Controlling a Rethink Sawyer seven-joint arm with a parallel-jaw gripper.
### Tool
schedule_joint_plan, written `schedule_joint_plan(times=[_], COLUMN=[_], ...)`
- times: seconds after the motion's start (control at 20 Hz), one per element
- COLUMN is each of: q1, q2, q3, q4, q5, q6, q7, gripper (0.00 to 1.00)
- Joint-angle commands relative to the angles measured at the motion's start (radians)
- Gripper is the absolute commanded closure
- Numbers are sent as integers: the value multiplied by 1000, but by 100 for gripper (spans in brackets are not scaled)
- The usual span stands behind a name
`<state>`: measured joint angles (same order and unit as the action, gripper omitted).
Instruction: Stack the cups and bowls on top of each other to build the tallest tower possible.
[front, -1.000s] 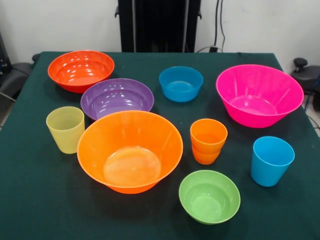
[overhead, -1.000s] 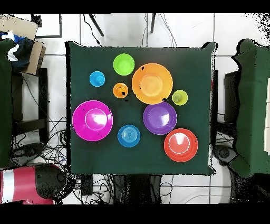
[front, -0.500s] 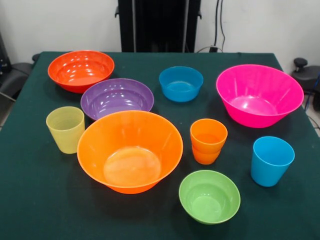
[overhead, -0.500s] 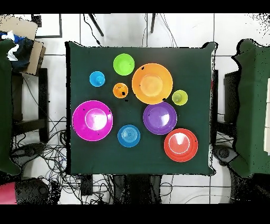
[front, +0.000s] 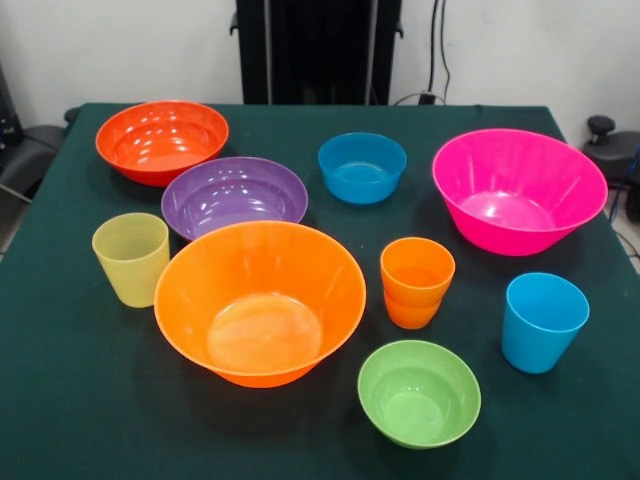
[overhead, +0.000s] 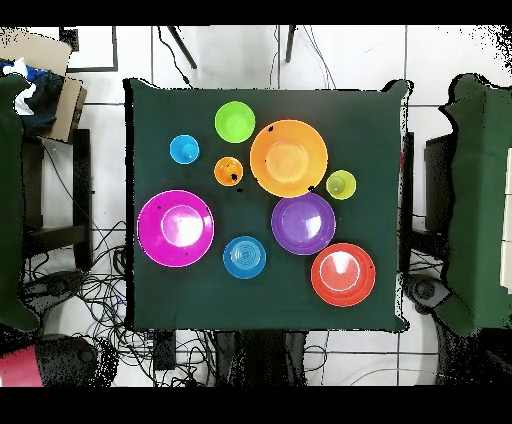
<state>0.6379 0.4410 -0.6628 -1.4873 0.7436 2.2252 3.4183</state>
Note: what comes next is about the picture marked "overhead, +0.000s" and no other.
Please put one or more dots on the blue and white clothes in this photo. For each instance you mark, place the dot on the blue and white clothes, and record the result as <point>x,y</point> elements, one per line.
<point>40,104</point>

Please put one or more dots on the small blue plastic bowl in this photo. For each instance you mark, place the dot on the small blue plastic bowl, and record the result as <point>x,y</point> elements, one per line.
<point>244,257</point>

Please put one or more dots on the black wooden stool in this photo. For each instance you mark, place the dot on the black wooden stool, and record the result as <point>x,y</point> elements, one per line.
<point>82,180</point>

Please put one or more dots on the green cloth covered table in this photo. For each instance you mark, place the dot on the green cloth covered table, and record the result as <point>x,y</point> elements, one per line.
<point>480,200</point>
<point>10,200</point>

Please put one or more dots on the purple plastic bowl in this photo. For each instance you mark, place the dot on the purple plastic bowl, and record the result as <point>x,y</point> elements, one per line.
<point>303,224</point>

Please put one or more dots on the large orange plastic bowl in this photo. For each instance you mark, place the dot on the large orange plastic bowl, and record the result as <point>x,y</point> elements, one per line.
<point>288,158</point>

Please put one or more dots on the pale yellow-green plastic cup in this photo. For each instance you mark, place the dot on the pale yellow-green plastic cup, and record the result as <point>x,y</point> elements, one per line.
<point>340,184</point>

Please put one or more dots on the brown cardboard box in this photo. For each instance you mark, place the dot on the brown cardboard box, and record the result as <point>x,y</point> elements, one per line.
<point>40,52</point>

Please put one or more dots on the red plastic bowl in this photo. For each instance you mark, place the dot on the red plastic bowl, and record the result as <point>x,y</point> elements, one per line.
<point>342,274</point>

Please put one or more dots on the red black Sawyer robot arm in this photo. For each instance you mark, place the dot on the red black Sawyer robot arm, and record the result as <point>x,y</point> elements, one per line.
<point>20,366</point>

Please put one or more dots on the black power strip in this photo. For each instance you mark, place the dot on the black power strip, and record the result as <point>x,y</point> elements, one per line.
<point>164,352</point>

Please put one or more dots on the blue plastic cup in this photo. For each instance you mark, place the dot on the blue plastic cup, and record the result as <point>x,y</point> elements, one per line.
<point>184,149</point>

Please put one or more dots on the black tripod leg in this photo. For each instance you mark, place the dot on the black tripod leg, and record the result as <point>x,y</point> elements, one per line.
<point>183,47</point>
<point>289,44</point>

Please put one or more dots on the dark green table cloth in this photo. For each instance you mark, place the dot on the dark green table cloth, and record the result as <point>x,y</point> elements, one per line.
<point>360,140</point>

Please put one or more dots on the large pink plastic bowl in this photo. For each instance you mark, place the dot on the large pink plastic bowl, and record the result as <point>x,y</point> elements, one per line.
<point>175,228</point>

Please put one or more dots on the black metal frame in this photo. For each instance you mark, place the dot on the black metal frame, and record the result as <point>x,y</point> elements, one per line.
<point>114,48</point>

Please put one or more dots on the orange plastic cup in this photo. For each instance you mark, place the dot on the orange plastic cup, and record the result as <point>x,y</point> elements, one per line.
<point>228,171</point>

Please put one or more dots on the small green plastic bowl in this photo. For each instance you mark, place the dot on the small green plastic bowl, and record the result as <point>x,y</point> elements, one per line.
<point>234,122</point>

